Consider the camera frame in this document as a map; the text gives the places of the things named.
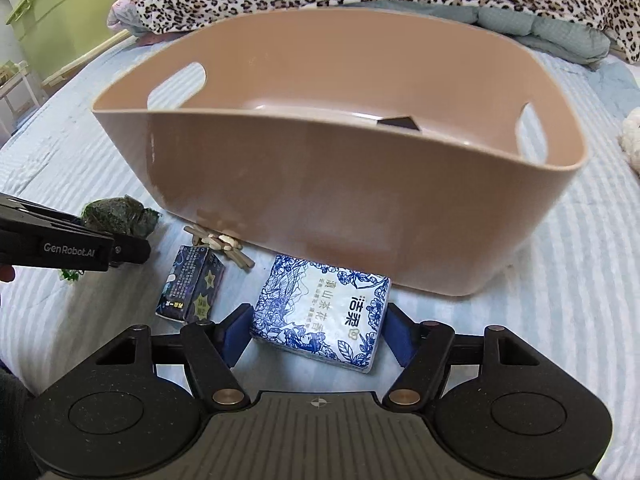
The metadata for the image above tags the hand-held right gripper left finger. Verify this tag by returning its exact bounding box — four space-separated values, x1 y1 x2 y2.
93 303 256 407

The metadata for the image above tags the white plush toy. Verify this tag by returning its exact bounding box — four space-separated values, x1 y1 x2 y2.
619 109 640 173

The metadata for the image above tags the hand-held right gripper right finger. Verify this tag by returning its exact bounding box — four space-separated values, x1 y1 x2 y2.
384 302 547 407

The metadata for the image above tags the blue floral tissue pack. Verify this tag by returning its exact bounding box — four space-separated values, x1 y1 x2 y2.
249 254 391 374

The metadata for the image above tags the bundle of wooden sticks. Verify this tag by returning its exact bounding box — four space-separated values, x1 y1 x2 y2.
183 225 256 272

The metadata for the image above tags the dark green packet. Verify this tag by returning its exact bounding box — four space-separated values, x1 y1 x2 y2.
80 195 162 239

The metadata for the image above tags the dark blue small carton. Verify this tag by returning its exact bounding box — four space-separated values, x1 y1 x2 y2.
155 244 225 324

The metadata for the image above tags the small black item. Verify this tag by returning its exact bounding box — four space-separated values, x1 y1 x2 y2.
376 116 420 132

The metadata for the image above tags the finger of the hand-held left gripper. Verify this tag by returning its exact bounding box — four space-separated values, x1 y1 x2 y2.
0 192 127 239
111 236 152 268

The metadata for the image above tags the grey green quilt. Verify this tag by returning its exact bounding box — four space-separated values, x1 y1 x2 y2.
345 2 615 69

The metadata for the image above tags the beige plastic basket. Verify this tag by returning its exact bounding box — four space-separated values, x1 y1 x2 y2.
91 7 589 297

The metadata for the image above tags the pink cloth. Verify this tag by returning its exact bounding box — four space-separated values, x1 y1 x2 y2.
106 0 147 37

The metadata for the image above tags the dark cloth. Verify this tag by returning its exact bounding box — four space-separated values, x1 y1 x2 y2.
0 366 42 480

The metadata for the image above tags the white stool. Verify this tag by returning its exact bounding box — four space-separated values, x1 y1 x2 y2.
0 60 42 122

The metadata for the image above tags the green plastic storage box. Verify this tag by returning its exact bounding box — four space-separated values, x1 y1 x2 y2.
5 0 167 89

